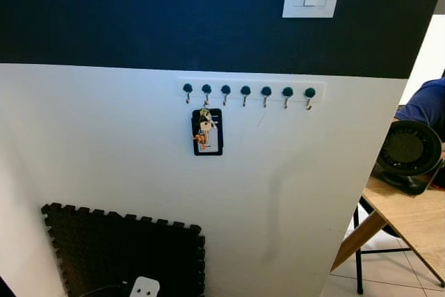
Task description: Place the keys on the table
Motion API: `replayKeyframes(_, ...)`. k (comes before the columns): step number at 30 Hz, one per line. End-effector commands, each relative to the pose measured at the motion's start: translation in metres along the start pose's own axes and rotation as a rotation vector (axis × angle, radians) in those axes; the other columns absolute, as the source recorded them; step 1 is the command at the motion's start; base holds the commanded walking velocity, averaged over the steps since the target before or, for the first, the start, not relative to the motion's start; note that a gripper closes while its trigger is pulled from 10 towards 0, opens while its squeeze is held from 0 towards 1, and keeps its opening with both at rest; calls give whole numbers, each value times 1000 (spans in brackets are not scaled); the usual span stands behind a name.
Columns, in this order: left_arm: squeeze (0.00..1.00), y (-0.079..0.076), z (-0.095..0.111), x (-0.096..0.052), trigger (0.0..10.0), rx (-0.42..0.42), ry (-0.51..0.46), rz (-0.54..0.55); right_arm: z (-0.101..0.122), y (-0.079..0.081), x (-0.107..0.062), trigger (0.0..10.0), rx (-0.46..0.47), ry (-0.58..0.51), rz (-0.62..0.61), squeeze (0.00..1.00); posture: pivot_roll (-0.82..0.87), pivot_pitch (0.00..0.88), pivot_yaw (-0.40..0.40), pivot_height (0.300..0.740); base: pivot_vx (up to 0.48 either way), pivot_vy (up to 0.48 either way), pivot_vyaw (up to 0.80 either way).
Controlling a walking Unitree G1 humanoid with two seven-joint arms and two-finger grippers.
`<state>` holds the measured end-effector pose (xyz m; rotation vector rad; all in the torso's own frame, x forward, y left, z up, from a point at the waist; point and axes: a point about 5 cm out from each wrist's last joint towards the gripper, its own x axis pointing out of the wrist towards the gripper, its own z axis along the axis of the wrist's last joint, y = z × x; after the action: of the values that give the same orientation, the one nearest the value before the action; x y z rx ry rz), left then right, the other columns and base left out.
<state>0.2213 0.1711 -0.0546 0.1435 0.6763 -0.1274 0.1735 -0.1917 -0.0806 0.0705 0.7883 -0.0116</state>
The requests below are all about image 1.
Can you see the white key hook rail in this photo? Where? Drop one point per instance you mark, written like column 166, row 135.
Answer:
column 235, row 85

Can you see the dark green knob metal hook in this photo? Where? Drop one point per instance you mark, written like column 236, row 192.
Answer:
column 245, row 90
column 309, row 92
column 187, row 88
column 288, row 92
column 266, row 91
column 206, row 89
column 225, row 90

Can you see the wooden table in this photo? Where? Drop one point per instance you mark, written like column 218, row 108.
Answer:
column 410, row 217

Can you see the black round fan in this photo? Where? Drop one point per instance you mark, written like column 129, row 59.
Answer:
column 409, row 154

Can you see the black metal leg frame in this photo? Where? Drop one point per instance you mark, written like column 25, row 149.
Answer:
column 359, row 262

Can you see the black foam puzzle mat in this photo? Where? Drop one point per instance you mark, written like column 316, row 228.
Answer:
column 125, row 248

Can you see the seated person in blue shirt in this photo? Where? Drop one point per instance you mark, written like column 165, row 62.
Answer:
column 427, row 102

